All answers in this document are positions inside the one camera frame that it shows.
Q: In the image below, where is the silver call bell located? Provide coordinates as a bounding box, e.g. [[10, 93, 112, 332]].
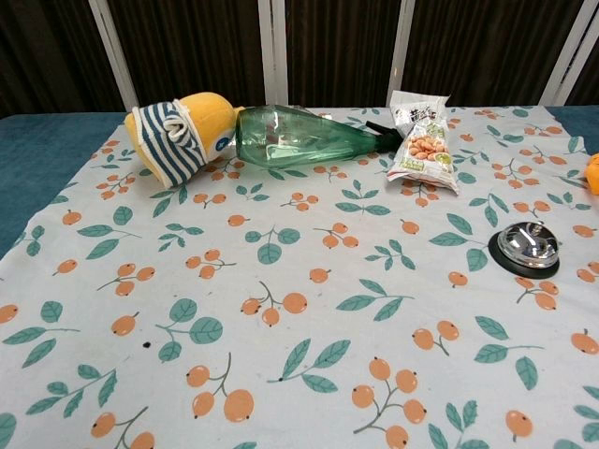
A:
[[488, 221, 561, 282]]

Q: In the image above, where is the fruit and leaf print tablecloth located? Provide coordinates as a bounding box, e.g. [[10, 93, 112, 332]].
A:
[[0, 105, 599, 449]]

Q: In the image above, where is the green plastic spray bottle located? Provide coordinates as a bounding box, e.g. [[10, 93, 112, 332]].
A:
[[234, 105, 403, 170]]

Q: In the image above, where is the yellow plush toy striped shirt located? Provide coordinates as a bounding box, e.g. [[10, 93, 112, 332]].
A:
[[124, 93, 246, 186]]

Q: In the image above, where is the peanut snack packet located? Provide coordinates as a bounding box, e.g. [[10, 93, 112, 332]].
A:
[[385, 90, 460, 196]]

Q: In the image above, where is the orange object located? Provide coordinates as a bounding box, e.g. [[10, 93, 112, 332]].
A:
[[585, 152, 599, 196]]

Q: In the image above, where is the white metal frame post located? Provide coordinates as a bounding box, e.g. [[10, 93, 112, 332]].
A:
[[88, 0, 141, 113], [257, 0, 289, 108], [540, 0, 599, 108], [385, 0, 418, 109]]

